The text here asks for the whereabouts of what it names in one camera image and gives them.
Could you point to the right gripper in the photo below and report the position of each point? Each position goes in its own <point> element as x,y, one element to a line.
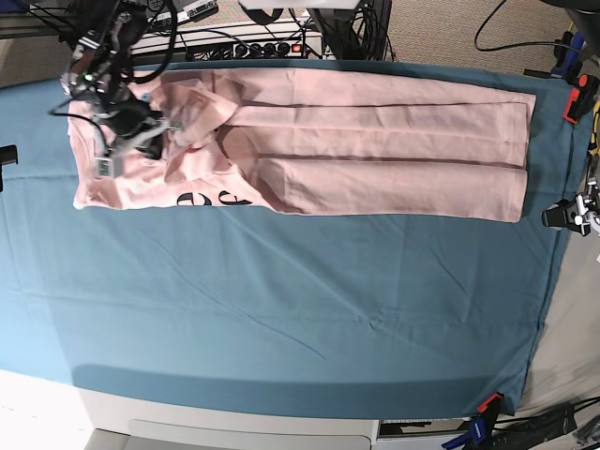
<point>134,126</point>

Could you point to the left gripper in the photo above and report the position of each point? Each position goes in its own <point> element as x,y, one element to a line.
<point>581,214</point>

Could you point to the pink T-shirt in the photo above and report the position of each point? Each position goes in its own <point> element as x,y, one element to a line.
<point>318,142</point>

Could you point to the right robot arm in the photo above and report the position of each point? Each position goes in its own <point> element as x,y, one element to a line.
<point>100,71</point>

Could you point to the orange black clamp upper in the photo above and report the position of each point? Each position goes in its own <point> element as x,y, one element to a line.
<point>581,98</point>

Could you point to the black tripod clamp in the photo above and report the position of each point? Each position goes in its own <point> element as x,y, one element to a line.
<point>8,155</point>

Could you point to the blue black clamp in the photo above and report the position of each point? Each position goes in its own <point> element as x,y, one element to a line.
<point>568,63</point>

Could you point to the teal table cloth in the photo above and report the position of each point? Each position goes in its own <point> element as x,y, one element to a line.
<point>244,310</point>

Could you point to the white power strip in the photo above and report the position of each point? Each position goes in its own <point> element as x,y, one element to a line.
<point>286,49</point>

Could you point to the orange blue clamp lower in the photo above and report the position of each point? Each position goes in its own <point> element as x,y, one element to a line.
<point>480,427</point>

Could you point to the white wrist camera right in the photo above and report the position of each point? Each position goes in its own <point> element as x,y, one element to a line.
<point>104,167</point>

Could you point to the yellow handled pliers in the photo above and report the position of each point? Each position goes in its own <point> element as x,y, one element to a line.
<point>592,160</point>

